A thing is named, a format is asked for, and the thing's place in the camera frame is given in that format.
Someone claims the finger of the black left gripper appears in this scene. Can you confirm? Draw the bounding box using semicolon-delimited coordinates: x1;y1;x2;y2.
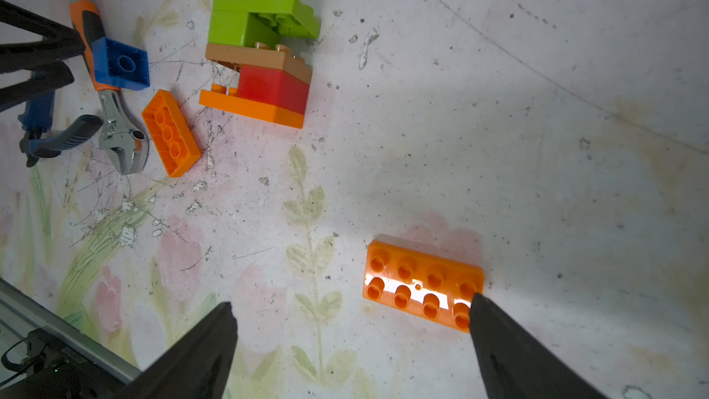
0;62;74;113
0;0;87;74

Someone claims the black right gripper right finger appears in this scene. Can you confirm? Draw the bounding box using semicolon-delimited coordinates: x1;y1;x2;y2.
469;294;604;398

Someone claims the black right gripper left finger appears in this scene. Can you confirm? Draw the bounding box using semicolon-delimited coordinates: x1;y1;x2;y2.
116;302;238;398

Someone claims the small blue lego brick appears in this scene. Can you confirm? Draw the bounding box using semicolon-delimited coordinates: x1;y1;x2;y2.
92;37;151;91

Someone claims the orange lego brick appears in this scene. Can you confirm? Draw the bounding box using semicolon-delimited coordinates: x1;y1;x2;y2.
199;84;305;129
363;240;485;333
141;90;201;178

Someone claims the green long lego brick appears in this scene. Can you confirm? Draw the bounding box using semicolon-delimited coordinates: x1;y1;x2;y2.
208;0;321;48

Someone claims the tan lego plate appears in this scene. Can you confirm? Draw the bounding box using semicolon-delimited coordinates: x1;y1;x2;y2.
205;42;313;84

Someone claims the red lego brick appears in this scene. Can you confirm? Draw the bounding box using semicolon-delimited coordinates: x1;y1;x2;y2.
237;65;309;115

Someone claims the orange handled tool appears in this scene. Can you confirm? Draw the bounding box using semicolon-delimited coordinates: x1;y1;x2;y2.
69;0;149;175

